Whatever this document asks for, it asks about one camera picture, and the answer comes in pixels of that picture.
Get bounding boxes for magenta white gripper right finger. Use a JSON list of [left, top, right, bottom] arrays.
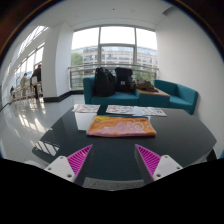
[[135, 144, 182, 184]]

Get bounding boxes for right printed paper sheet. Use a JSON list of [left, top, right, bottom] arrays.
[[140, 107, 166, 117]]

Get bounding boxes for brown bag on sofa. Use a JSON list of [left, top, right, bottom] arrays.
[[136, 79, 156, 92]]

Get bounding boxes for middle printed paper sheet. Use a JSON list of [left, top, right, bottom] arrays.
[[106, 105, 134, 115]]

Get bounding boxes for black backpack right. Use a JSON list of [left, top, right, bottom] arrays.
[[115, 67, 133, 92]]

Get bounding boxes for left printed paper sheet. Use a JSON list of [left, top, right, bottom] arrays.
[[73, 104, 100, 113]]

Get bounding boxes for wooden sofa corner table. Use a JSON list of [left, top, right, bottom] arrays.
[[137, 88, 170, 97]]

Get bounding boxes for black backpack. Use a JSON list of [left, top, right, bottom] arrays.
[[115, 67, 133, 92], [93, 67, 115, 97]]

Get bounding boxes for orange pink folded towel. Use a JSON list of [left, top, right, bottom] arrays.
[[86, 116, 156, 138]]

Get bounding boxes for person in light clothes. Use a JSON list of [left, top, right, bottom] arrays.
[[20, 73, 28, 97]]

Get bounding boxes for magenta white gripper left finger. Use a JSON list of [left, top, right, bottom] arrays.
[[45, 145, 92, 183]]

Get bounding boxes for teal sectional sofa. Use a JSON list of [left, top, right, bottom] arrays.
[[83, 76, 198, 115]]

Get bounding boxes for metal window railing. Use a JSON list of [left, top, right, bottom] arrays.
[[69, 63, 159, 91]]

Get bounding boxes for printed paper sheet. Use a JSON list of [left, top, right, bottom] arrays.
[[106, 105, 134, 115], [140, 107, 166, 117], [73, 104, 100, 113]]

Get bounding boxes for person in dark clothes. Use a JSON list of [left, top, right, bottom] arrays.
[[31, 64, 42, 100]]

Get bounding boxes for black backpack left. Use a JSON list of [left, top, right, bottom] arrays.
[[93, 67, 115, 97]]

